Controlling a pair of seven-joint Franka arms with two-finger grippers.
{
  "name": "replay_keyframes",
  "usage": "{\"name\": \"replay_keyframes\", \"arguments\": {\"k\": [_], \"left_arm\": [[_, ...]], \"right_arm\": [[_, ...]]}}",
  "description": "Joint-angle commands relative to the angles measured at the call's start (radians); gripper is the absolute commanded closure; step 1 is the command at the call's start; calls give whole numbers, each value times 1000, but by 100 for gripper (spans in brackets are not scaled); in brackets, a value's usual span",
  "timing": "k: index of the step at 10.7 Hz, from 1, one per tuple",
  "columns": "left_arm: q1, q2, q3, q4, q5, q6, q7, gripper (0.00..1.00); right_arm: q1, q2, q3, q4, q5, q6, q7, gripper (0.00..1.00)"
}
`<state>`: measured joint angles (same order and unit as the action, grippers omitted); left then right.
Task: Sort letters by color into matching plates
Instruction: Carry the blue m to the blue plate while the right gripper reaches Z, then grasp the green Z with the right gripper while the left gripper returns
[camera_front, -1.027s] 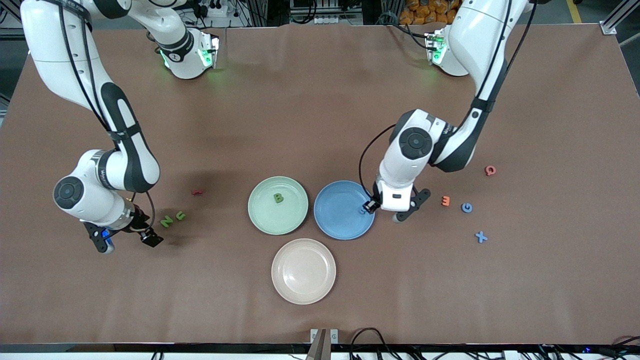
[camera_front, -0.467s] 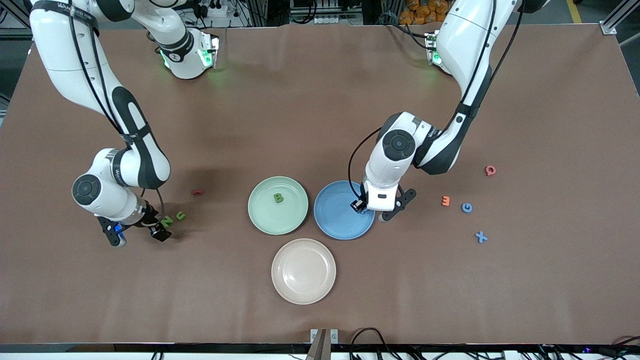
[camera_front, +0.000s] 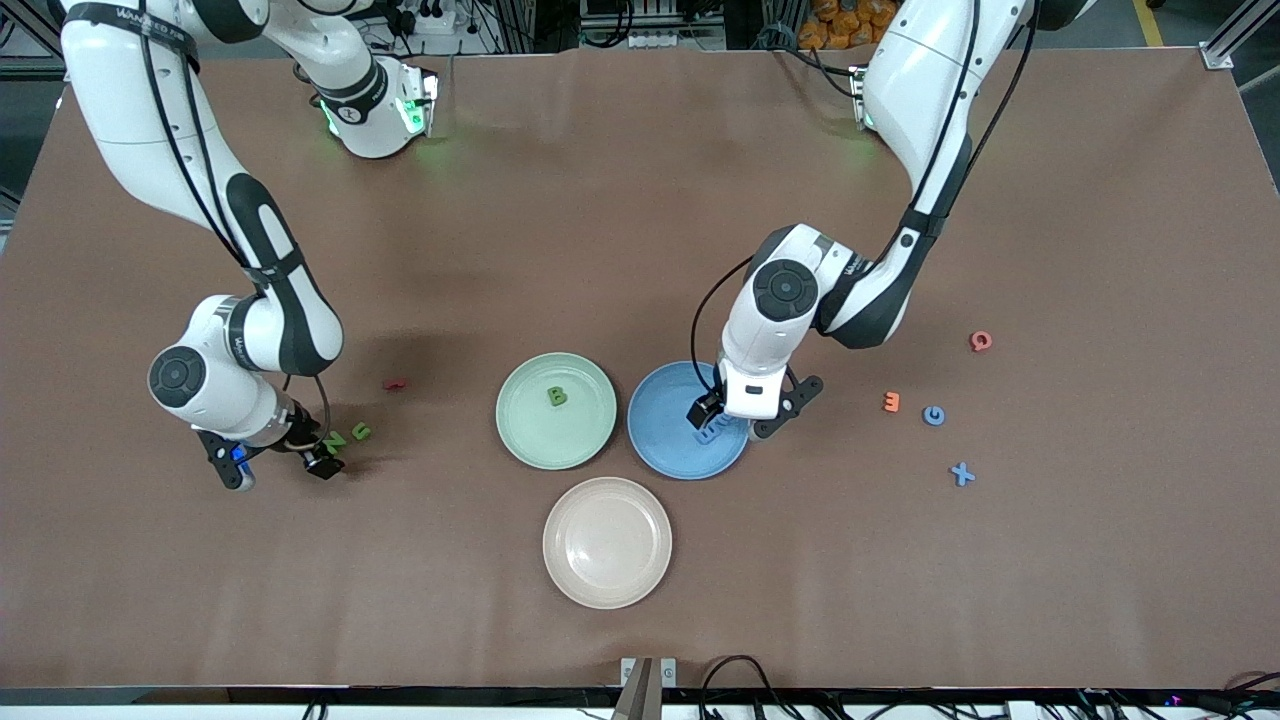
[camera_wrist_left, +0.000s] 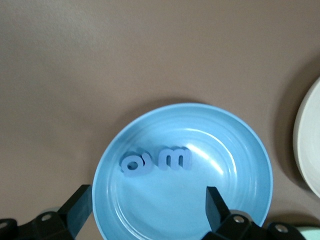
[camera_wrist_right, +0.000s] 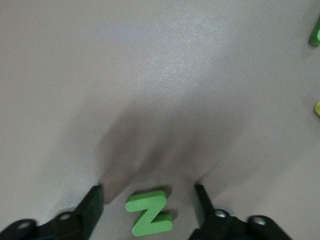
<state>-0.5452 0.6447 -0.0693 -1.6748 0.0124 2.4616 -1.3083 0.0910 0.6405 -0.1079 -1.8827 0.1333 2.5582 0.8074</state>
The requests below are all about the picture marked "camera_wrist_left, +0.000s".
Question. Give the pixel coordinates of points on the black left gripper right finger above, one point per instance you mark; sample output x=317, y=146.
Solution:
x=217, y=215

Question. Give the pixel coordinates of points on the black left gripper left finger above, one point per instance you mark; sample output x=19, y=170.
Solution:
x=75, y=215

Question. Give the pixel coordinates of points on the blue letter E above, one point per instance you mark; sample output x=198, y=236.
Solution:
x=163, y=160

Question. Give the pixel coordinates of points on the blue plate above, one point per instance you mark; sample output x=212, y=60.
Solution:
x=175, y=200

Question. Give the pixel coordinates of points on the green plate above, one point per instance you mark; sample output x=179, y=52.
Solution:
x=312, y=235

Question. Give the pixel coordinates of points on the beige plate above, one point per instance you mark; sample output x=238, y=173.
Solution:
x=310, y=150

